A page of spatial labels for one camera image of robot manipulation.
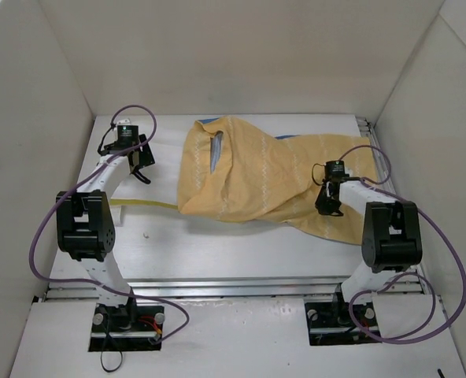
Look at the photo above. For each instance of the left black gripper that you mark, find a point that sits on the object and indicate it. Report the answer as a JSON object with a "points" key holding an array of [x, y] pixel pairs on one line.
{"points": [[143, 156]]}

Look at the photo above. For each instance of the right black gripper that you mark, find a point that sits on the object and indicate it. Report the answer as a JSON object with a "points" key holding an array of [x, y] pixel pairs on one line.
{"points": [[327, 198]]}

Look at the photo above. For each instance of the white pillow yellow trim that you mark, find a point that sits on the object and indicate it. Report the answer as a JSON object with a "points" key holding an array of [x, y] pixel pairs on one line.
{"points": [[167, 149]]}

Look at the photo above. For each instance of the blue yellow cartoon pillowcase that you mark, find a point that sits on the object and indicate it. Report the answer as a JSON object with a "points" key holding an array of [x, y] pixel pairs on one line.
{"points": [[232, 171]]}

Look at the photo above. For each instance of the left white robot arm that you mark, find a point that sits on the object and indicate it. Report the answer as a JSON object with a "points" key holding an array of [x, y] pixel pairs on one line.
{"points": [[85, 226]]}

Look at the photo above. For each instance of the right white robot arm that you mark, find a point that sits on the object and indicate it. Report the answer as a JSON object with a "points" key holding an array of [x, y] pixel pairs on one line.
{"points": [[390, 239]]}

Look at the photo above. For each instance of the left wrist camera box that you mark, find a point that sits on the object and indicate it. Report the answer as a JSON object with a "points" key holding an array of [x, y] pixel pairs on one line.
{"points": [[121, 122]]}

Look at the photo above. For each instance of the aluminium frame rail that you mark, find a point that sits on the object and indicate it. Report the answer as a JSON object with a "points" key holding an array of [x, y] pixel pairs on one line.
{"points": [[164, 253]]}

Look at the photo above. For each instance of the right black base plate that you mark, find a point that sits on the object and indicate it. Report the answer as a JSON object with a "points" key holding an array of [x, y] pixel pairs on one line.
{"points": [[329, 324]]}

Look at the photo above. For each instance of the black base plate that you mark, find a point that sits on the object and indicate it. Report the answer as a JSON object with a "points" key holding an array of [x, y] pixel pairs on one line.
{"points": [[329, 324], [110, 333]]}

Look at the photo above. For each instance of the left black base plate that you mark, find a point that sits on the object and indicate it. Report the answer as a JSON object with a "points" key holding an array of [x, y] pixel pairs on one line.
{"points": [[110, 333]]}

